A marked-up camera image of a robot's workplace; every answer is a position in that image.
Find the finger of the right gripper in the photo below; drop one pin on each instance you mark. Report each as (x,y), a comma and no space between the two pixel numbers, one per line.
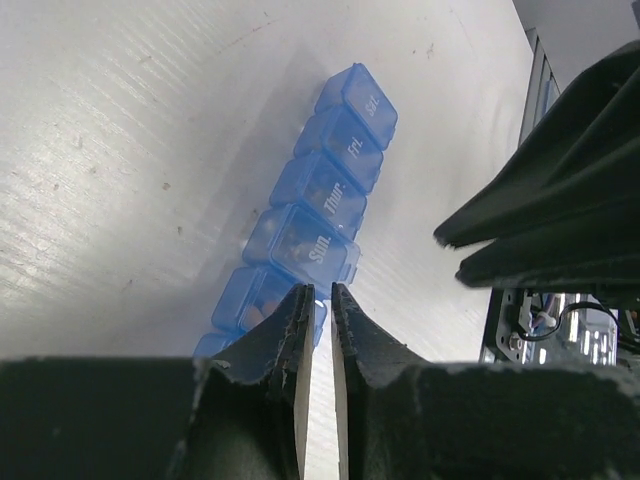
(584,153)
(582,259)

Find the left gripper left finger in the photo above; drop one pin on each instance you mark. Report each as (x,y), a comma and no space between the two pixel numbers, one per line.
(239,414)

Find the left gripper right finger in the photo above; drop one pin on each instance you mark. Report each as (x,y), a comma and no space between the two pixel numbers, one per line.
(402,417)

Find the blue weekly pill organizer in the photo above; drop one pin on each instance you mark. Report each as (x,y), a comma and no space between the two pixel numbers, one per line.
(316,209)

